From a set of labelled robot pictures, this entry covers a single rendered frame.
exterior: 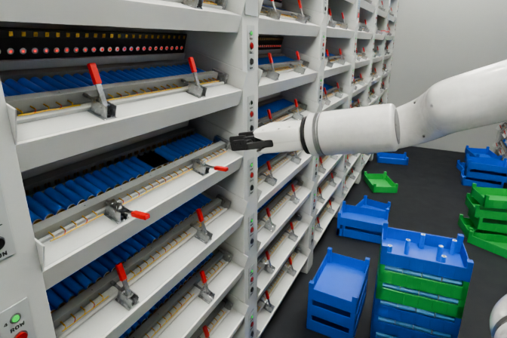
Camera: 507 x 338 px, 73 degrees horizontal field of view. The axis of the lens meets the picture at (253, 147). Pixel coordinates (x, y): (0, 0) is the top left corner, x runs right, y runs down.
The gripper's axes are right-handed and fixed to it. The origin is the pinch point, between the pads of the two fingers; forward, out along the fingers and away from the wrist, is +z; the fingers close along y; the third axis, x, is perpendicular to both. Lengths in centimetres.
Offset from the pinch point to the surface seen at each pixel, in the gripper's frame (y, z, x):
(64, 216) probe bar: 32.1, 17.5, 3.9
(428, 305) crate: -62, -27, 81
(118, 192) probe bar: 20.9, 17.4, 3.9
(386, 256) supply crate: -60, -15, 61
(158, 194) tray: 12.5, 16.0, 7.6
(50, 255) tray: 37.1, 15.3, 7.9
